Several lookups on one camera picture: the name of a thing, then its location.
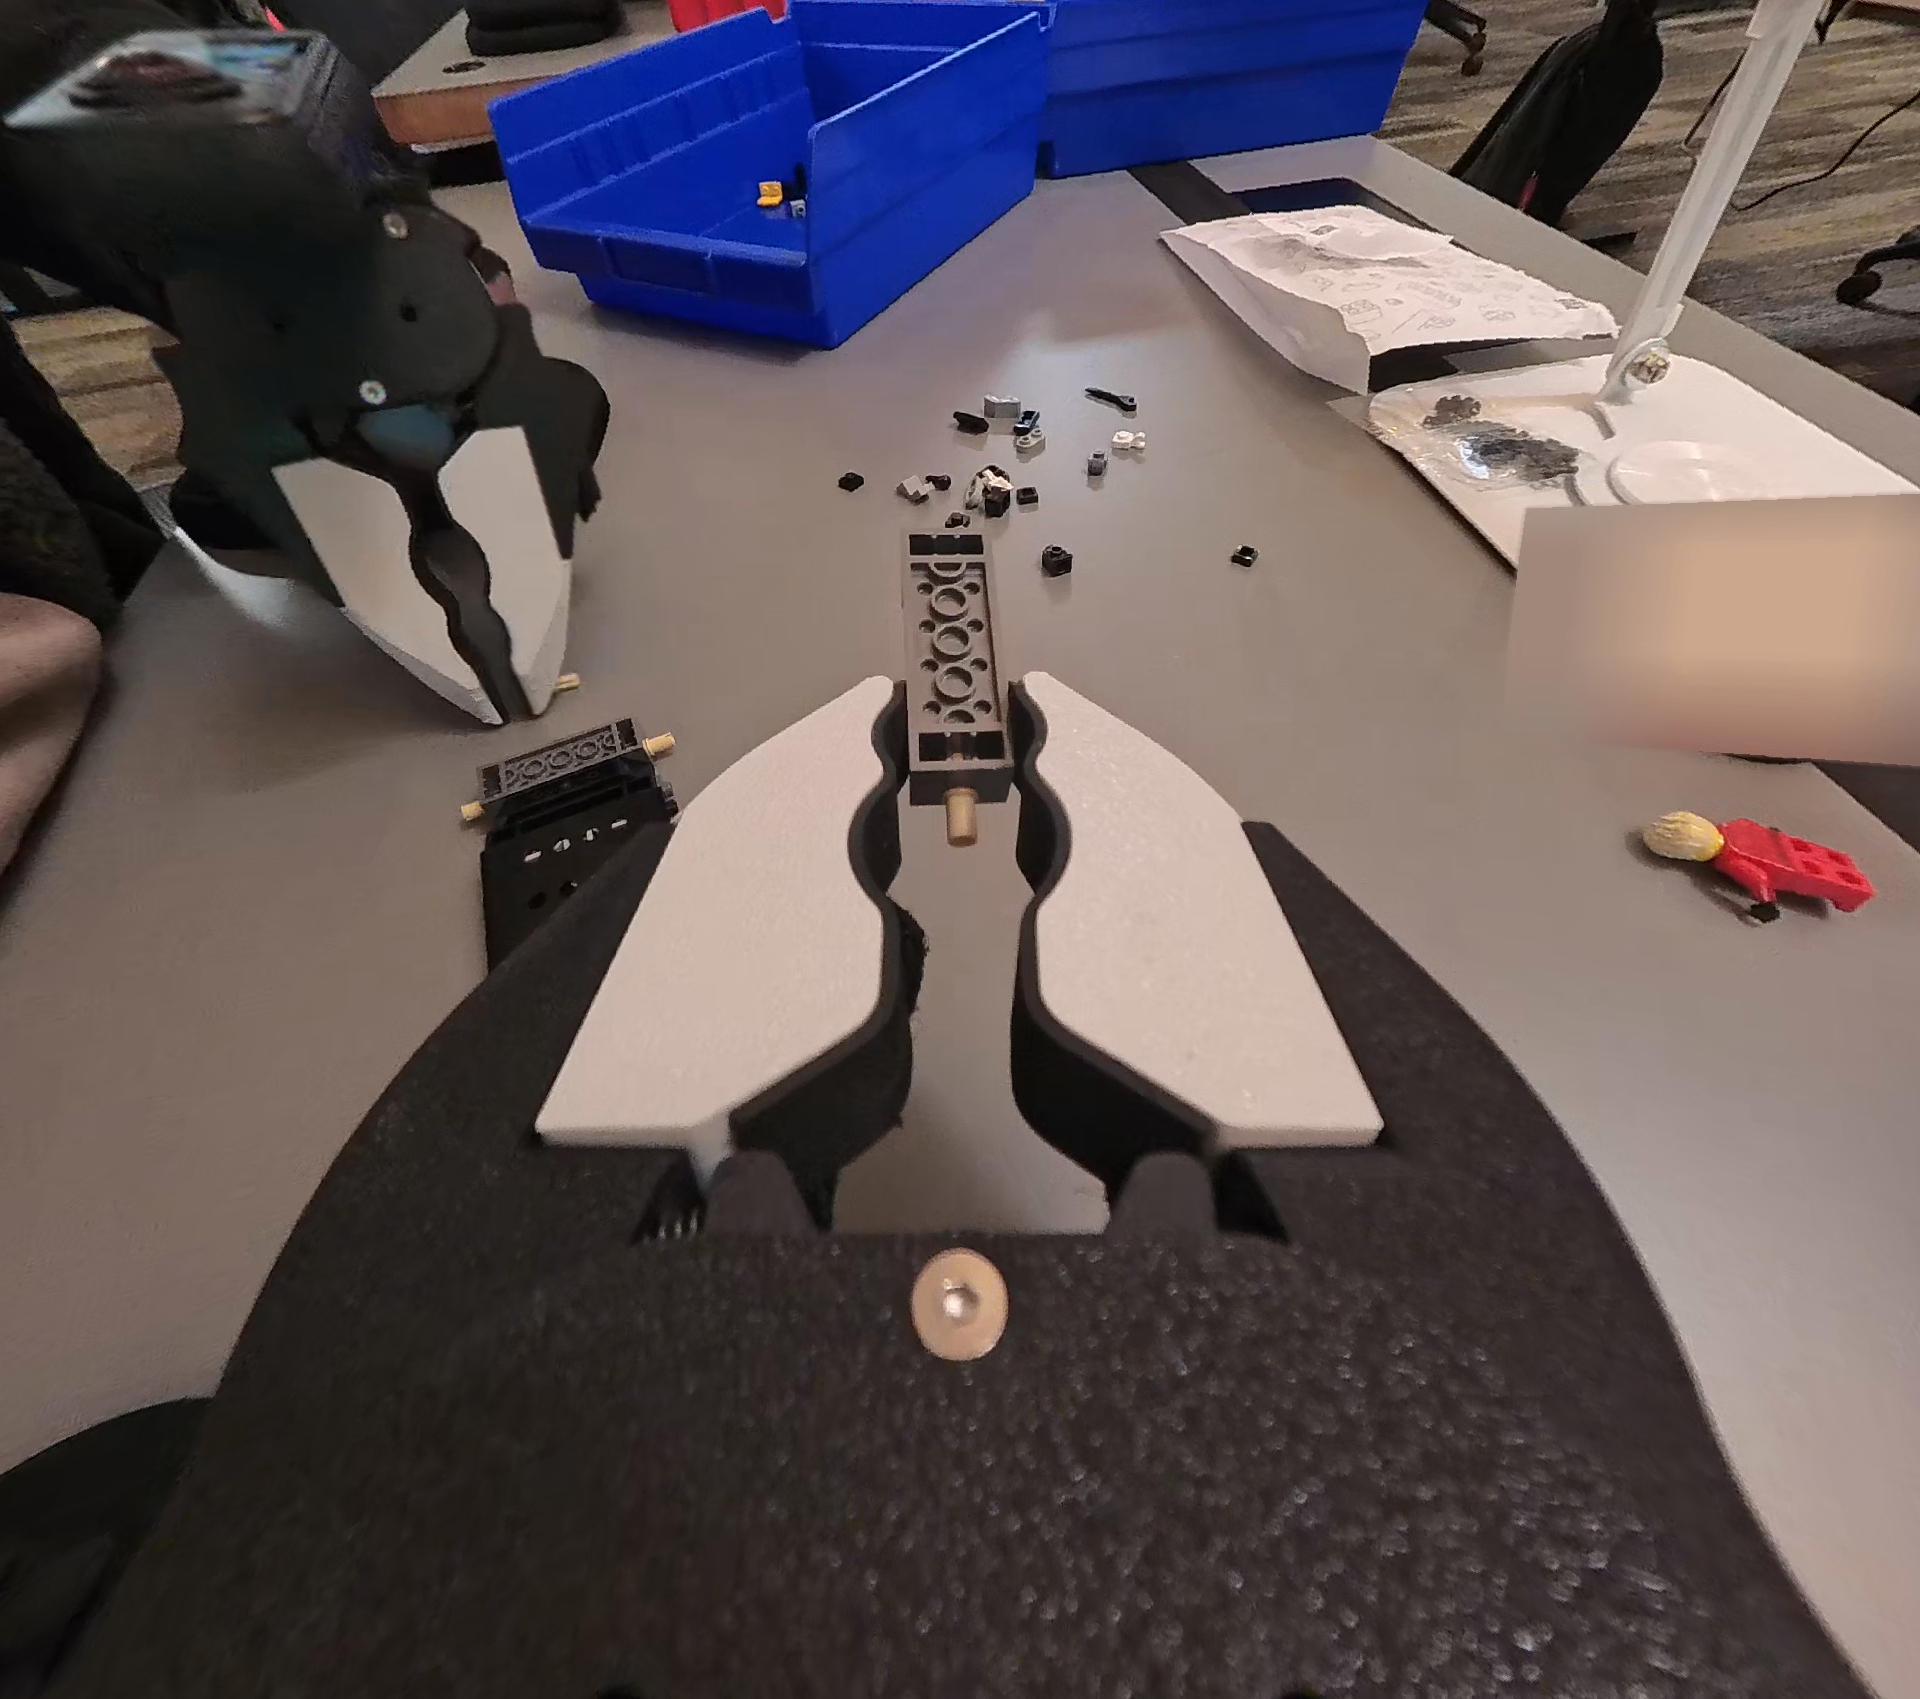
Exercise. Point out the blue storage bin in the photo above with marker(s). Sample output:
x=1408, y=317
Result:
x=675, y=155

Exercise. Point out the scattered small toy bricks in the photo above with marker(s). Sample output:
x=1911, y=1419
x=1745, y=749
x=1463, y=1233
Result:
x=1059, y=561

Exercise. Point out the dark grey toy axle brick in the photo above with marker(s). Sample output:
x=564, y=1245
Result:
x=956, y=665

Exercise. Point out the grey desk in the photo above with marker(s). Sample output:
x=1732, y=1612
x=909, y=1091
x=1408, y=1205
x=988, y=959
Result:
x=1351, y=981

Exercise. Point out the clear bag of black gears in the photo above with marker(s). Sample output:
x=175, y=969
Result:
x=1500, y=455

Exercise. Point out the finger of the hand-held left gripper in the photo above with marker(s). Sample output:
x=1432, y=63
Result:
x=369, y=561
x=524, y=561

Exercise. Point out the person's beige shirt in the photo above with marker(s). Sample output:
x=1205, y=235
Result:
x=45, y=741

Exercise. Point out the white printed paper bag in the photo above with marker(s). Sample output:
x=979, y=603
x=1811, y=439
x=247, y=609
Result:
x=1351, y=289

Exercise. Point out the red toy minifigure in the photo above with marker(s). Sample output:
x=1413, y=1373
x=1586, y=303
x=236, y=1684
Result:
x=1784, y=861

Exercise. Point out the dark toy brick assembly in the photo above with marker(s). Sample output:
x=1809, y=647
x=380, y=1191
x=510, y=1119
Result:
x=578, y=777

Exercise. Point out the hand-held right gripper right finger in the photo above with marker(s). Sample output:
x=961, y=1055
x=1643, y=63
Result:
x=1185, y=951

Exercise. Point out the black zip case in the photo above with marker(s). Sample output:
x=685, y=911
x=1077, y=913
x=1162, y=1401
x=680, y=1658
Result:
x=541, y=13

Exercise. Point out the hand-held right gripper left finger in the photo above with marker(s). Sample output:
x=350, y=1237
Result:
x=734, y=951

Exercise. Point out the black backpack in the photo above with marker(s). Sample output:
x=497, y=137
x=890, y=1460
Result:
x=1574, y=109

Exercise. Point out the white book stand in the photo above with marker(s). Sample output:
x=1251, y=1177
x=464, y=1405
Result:
x=1771, y=439

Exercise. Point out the wooden-edged side table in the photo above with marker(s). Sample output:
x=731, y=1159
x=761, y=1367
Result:
x=434, y=103

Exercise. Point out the person's black fleece jacket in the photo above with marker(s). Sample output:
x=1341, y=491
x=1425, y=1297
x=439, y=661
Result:
x=60, y=499

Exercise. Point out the blue plastic bin, far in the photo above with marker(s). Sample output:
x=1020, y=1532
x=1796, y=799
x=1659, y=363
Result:
x=1230, y=65

